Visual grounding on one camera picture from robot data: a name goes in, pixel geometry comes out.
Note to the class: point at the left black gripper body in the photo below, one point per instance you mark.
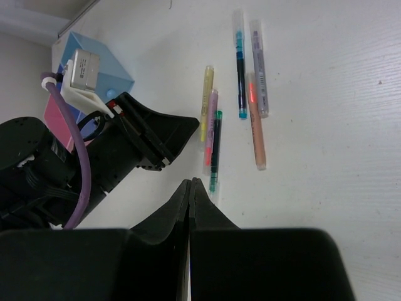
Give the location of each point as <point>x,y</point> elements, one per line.
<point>135,137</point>

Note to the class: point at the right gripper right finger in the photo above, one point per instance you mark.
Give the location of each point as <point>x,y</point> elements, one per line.
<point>231,263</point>

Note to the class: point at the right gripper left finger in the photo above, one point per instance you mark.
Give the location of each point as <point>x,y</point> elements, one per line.
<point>146,262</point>

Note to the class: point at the pink highlighter pen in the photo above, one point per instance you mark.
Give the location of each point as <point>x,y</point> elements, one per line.
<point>211,115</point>

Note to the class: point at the yellow highlighter pen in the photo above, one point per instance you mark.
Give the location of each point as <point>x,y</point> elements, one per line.
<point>207,88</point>

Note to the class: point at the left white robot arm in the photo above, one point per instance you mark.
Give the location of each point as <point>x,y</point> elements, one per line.
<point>41,179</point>

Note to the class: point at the light blue drawer box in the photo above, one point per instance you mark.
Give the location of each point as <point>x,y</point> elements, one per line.
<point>112,79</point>

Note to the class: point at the pink drawer box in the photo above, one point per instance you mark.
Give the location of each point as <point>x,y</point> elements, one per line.
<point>57,125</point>

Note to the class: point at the orange highlighter pen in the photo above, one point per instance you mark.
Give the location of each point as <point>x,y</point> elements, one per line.
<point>256,125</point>

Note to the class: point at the blue black pen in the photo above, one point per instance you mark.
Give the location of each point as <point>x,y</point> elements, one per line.
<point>238,34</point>

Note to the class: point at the purple grey marker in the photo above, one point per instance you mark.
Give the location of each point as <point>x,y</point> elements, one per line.
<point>259,67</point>

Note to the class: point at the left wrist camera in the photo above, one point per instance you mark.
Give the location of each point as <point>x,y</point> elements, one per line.
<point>79,82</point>

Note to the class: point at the aluminium rail right side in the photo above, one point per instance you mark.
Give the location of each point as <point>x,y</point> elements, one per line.
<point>86,8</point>

